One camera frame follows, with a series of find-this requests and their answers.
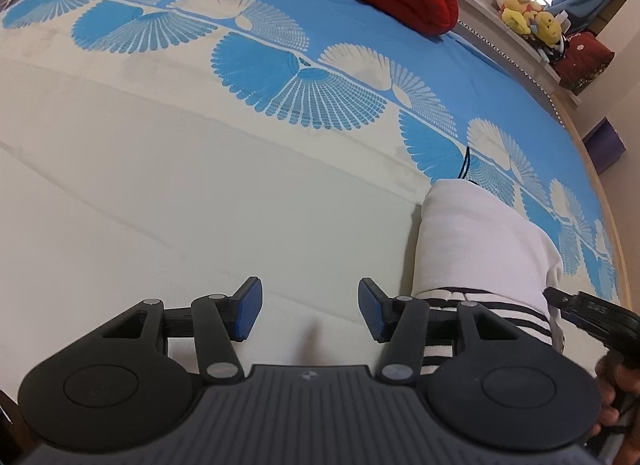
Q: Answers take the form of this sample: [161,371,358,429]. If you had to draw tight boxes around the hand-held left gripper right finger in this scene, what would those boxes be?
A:
[357,278,547,386]

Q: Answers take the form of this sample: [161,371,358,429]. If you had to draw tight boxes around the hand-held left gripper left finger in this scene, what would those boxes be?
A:
[70,276,264,386]

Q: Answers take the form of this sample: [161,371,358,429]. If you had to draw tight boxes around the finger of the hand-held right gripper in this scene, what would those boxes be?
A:
[543,287,576,320]

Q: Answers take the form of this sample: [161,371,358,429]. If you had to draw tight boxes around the black white striped hooded sweater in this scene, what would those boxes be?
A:
[410,147,569,377]

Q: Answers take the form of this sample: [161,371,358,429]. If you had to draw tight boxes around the person's right hand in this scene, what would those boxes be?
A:
[595,351,640,440]

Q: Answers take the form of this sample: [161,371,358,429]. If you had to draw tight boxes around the blue white patterned bed sheet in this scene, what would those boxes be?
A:
[0,0,627,376]

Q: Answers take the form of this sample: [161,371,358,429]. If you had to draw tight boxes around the purple box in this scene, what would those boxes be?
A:
[582,117,628,176]

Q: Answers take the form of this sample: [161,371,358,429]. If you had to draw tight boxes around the red cushion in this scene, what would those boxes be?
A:
[552,31,617,92]

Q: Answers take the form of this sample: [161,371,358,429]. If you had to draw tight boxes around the black white striped plush toy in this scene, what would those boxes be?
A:
[537,33,572,66]

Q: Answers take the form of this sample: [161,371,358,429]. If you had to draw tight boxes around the yellow bear plush toy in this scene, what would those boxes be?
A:
[530,10,564,46]

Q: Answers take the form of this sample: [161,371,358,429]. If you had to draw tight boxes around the yellow duck plush toy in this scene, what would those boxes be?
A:
[501,0,537,36]

